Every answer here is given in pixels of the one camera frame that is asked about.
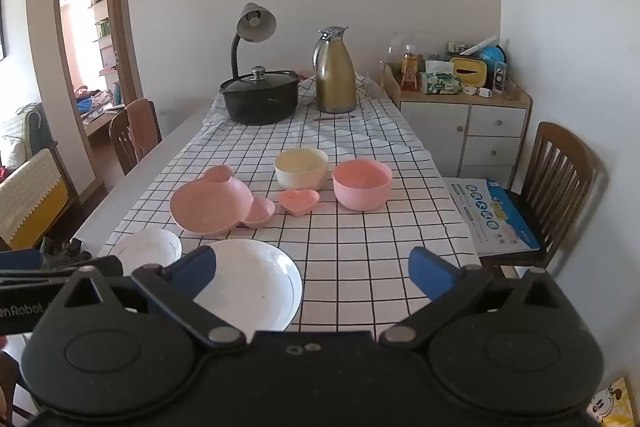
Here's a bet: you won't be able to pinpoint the cream bowl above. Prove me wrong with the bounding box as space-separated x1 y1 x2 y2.
274 147 329 192

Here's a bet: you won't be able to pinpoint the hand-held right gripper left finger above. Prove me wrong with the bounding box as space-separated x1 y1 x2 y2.
50 246 248 350

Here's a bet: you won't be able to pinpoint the pink bear-shaped plate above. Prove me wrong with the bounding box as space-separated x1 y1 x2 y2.
169 165 276 236

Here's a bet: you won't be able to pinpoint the white rolled tube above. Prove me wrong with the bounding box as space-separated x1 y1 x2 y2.
460 35 499 56

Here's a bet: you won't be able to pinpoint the pink round bowl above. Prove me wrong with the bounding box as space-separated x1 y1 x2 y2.
332 159 393 212

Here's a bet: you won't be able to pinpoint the large white plate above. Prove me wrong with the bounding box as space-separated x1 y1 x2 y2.
192 238 304 333

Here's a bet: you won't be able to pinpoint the yellow tissue box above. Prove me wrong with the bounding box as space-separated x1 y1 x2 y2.
448 55 488 90

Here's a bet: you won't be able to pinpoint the black dotted gloves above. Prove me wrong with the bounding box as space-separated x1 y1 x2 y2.
40 237 93 270

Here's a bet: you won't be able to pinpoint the gold thermos jug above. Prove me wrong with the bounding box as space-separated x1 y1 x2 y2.
313 26 357 114

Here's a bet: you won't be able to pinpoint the sofa with cream yellow cover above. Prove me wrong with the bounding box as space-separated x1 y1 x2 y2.
0 148 76 250

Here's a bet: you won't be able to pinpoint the open shelf unit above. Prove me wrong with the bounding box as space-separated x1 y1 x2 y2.
90 0 123 108

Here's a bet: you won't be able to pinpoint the cluttered wooden desk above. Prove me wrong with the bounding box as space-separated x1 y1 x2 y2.
75 87 127 138

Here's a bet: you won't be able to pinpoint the white drawer cabinet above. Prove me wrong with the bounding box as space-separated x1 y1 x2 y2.
382 62 533 188

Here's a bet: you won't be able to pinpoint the yellow printed box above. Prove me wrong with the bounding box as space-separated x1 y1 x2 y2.
585 377 635 427

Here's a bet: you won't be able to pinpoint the blue globe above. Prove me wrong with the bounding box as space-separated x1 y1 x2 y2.
477 46 508 78

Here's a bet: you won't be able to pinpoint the black white checkered tablecloth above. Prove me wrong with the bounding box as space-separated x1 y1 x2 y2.
95 74 483 333

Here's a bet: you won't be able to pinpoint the small white plate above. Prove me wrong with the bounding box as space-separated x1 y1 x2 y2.
116 227 183 275

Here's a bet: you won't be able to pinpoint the black cooking pot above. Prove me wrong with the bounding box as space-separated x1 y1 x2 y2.
220 74 301 126

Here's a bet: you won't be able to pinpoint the glass pot lid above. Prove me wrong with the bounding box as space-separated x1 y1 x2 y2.
221 66 300 94

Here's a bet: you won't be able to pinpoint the brown wooden chair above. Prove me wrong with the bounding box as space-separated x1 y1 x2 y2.
109 109 138 176

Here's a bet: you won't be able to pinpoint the green patterned tissue pack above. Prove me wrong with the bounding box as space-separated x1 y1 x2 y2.
419 72 462 96

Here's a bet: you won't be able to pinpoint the dark wooden slatted chair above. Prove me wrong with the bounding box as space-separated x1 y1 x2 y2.
480 122 596 280

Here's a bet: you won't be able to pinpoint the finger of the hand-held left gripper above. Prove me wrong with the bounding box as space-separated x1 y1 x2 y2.
0 256 124 290
0 249 42 270

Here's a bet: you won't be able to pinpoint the wooden door frame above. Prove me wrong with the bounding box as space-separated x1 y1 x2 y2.
52 0 141 198

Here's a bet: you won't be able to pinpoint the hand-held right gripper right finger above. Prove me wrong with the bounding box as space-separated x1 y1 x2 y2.
378 247 581 350

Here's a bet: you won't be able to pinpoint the pink heart-shaped dish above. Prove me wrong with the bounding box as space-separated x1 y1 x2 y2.
278 188 321 218

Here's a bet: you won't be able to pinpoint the clear glass dome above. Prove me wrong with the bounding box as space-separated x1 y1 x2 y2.
382 31 436 78

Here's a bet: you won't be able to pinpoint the wooden chair with pink back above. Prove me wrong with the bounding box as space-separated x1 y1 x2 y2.
125 98 163 152

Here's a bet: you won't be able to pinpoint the grey gooseneck desk lamp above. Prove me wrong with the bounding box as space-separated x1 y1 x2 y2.
230 2 277 80

